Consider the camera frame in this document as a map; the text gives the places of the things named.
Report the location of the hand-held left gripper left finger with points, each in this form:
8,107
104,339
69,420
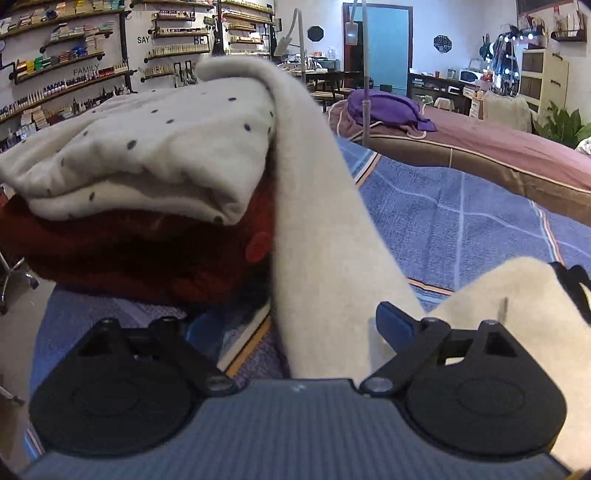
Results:
184,356

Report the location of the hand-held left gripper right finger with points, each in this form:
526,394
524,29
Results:
392,323

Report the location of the cream and black sweater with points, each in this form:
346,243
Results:
323,254

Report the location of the clothes rack with lights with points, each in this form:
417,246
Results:
501,55

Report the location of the red knit folded garment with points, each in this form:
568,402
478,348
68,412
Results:
138,254

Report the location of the blue checked bedsheet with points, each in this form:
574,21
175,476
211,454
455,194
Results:
461,221

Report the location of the metal stool base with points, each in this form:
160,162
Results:
14,281

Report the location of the mauve covered bed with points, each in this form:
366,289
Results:
485,152

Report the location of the cream polka dot folded garment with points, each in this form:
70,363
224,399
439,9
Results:
152,157

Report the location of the purple cloth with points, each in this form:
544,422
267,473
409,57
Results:
388,108

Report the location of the dark side counter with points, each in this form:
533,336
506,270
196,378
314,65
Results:
434,85

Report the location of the cream cushion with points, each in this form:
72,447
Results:
508,110

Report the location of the white microwave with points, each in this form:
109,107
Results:
471,75

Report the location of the floral pillow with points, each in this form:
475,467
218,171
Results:
584,145

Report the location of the green potted plant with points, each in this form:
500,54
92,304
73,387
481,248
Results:
563,124

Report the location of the teal door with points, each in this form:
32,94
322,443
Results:
388,46

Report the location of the cream drawer cabinet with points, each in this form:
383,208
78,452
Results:
545,83

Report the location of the white standing lamp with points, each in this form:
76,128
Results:
353,34

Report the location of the white gooseneck lamp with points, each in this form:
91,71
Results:
291,41

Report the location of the black octagonal wall decoration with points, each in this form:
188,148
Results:
442,43
315,33

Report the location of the long wall shelves with bottles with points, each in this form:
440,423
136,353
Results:
51,69

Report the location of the small wall shelf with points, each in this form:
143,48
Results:
569,27

